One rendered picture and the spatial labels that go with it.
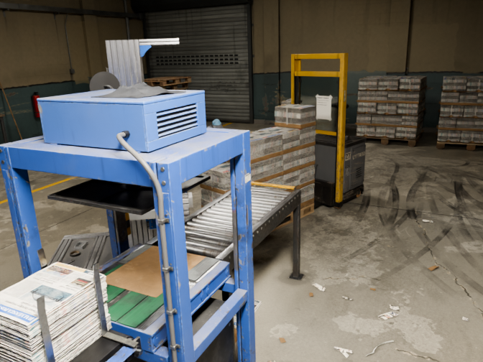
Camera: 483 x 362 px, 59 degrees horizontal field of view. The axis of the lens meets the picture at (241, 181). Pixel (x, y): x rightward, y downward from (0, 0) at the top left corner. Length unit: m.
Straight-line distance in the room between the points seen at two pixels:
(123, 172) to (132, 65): 1.97
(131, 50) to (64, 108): 1.64
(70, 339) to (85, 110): 0.91
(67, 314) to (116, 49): 2.30
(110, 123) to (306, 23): 9.40
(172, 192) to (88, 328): 0.68
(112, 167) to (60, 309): 0.56
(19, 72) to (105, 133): 8.70
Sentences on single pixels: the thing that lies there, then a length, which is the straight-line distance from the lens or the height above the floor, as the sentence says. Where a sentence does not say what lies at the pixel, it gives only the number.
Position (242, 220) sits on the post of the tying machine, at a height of 1.10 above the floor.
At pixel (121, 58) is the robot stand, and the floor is 1.89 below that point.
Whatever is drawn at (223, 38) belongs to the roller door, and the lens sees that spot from 11.84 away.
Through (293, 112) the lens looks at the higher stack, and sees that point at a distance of 4.83.
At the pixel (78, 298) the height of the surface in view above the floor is 1.03.
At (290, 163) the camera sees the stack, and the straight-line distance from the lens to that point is 4.74.
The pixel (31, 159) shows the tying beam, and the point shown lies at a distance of 2.06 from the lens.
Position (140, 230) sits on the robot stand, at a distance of 3.88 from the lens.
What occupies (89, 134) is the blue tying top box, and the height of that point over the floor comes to 1.60.
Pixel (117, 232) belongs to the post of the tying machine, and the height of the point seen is 0.89.
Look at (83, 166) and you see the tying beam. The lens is 1.83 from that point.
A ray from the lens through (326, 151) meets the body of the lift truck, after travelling 5.49.
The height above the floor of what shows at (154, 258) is 0.80.
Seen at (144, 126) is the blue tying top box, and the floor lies 1.66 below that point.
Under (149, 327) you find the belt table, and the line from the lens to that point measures 2.00.
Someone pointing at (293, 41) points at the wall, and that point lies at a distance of 11.08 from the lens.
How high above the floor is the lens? 1.93
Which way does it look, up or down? 17 degrees down
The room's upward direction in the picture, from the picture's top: 2 degrees counter-clockwise
